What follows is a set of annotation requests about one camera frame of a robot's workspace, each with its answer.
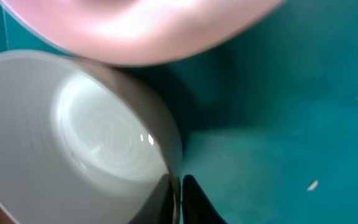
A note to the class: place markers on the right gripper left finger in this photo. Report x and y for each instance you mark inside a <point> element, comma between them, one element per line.
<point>158,208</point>

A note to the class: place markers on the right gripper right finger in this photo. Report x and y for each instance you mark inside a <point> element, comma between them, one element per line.
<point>197,209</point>

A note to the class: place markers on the grey bowl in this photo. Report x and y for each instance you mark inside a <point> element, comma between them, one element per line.
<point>81,142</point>

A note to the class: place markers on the teal serving tray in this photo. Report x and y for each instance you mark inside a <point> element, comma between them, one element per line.
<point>268,119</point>

